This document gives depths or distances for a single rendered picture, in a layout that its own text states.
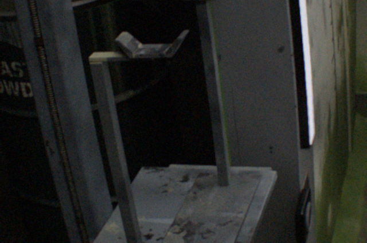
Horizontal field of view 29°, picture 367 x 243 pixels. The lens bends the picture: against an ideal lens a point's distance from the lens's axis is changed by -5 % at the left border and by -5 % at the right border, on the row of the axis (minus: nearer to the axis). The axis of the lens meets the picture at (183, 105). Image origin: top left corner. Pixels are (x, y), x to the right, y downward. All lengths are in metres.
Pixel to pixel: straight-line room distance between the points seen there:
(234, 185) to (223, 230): 0.12
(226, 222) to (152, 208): 0.13
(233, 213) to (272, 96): 0.45
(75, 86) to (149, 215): 0.23
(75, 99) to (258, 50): 0.52
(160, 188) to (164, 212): 0.07
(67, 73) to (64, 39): 0.05
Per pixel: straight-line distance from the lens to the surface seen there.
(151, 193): 1.14
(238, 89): 1.46
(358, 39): 2.89
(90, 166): 1.04
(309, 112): 1.48
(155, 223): 1.07
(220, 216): 1.05
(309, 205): 1.51
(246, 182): 1.12
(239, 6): 1.39
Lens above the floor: 1.39
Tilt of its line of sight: 25 degrees down
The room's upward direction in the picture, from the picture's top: 8 degrees counter-clockwise
